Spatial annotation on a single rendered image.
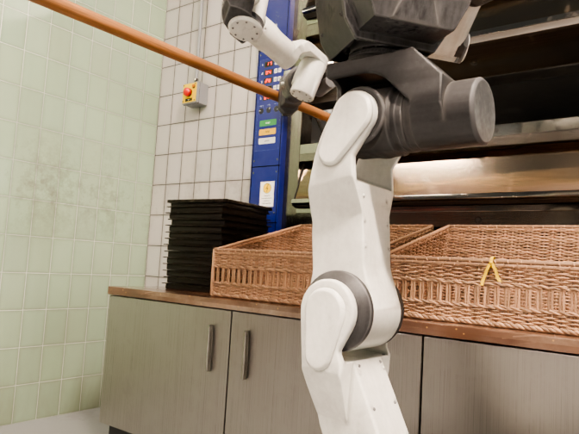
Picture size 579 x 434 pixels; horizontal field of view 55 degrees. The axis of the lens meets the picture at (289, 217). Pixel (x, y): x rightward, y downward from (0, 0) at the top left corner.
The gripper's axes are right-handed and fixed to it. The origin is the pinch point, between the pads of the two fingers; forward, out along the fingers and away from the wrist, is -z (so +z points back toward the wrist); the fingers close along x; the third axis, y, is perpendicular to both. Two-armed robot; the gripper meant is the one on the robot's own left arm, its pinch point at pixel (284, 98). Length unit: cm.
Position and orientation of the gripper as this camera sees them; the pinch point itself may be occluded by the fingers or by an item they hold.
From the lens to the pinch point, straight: 171.6
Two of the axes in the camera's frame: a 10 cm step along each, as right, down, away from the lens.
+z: 3.0, -0.6, -9.5
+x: -0.5, 10.0, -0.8
